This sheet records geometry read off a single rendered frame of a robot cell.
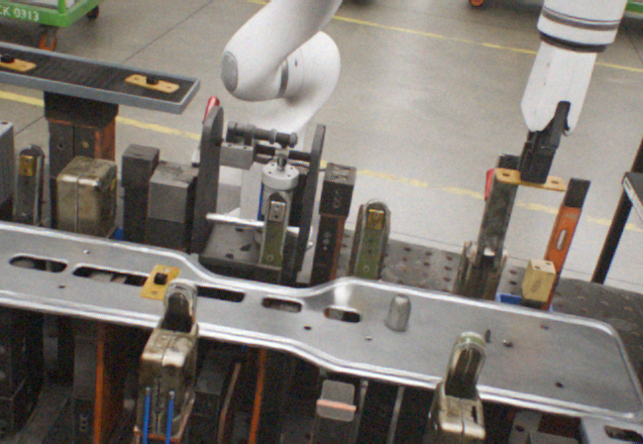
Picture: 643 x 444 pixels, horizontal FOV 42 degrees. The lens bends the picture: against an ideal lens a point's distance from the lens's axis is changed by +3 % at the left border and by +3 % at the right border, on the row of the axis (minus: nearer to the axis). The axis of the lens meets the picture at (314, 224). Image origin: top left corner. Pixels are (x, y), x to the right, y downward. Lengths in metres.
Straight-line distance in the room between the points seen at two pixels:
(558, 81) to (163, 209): 0.64
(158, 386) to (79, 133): 0.59
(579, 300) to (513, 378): 0.85
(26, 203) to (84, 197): 0.10
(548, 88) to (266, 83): 0.65
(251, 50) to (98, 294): 0.55
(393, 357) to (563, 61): 0.43
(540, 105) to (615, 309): 1.06
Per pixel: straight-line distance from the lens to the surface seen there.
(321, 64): 1.56
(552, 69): 0.98
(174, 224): 1.32
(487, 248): 1.27
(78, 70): 1.49
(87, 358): 1.23
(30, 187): 1.34
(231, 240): 1.38
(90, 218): 1.31
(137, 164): 1.33
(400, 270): 1.90
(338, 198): 1.29
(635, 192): 1.74
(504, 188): 1.25
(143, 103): 1.37
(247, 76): 1.49
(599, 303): 1.99
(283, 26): 1.44
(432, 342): 1.16
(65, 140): 1.48
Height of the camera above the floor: 1.66
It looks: 28 degrees down
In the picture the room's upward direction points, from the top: 9 degrees clockwise
